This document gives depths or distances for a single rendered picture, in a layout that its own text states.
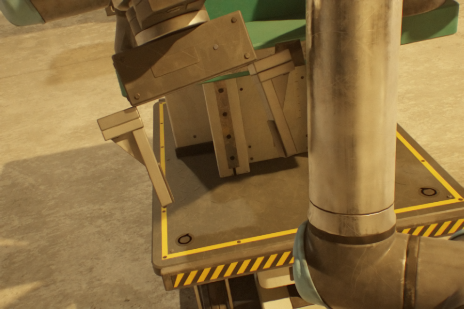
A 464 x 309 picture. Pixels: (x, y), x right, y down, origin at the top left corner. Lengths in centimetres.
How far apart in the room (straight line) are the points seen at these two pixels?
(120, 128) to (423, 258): 32
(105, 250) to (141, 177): 43
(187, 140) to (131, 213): 51
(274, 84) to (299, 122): 83
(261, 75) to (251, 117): 80
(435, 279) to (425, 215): 63
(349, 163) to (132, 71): 22
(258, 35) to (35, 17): 41
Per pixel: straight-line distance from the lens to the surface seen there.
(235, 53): 50
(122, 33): 101
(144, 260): 165
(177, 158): 147
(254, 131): 134
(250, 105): 130
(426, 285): 55
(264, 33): 105
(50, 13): 93
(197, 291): 127
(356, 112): 48
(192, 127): 143
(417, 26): 108
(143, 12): 45
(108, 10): 479
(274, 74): 52
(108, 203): 197
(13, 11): 91
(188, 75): 50
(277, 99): 52
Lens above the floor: 103
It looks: 29 degrees down
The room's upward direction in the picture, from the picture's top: 10 degrees counter-clockwise
